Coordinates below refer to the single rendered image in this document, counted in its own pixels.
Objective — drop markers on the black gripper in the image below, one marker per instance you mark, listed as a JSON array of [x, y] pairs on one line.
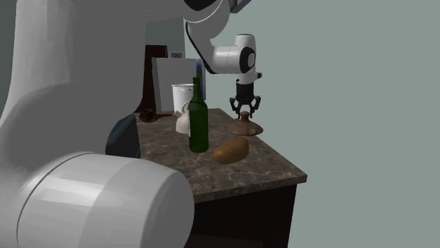
[[245, 92]]

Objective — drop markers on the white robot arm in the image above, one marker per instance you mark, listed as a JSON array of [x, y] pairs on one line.
[[79, 103]]

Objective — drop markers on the brown knobbed lid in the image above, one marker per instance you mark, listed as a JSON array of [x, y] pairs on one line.
[[245, 127]]

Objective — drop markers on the brown potato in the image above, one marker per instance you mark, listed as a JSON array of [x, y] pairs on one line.
[[231, 150]]

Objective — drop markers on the green glass bottle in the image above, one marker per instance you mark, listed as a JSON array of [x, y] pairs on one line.
[[198, 127]]

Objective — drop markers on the white mug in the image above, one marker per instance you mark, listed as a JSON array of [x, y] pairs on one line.
[[181, 98]]

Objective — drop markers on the dark brown wooden ladle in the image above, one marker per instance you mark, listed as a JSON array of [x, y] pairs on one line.
[[151, 116]]

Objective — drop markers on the dark brown door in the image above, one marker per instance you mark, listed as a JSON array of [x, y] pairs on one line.
[[148, 82]]

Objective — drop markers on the dark wooden counter cabinet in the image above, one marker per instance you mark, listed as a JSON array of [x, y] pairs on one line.
[[247, 219]]

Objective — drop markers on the dark robot stand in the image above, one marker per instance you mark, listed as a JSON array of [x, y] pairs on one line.
[[124, 140]]

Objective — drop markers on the small wall picture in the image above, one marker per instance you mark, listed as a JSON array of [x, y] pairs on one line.
[[176, 55]]

